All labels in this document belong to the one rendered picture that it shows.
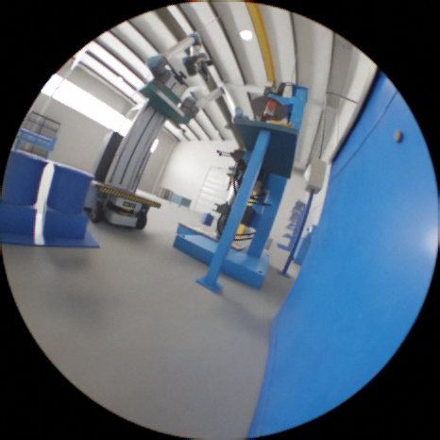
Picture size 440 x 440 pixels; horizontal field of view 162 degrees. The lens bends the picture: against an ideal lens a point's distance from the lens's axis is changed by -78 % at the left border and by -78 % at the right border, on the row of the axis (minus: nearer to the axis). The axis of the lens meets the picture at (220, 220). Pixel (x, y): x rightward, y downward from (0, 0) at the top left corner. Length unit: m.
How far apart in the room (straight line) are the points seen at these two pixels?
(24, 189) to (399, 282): 1.11
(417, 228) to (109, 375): 0.58
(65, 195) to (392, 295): 1.08
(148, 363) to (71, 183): 0.83
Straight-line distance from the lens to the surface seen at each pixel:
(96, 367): 0.46
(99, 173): 1.71
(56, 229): 0.96
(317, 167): 2.19
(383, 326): 0.23
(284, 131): 1.00
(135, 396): 0.43
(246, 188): 0.87
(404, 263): 0.24
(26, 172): 0.90
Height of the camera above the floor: 0.41
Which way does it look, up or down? 1 degrees down
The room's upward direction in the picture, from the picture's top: 21 degrees clockwise
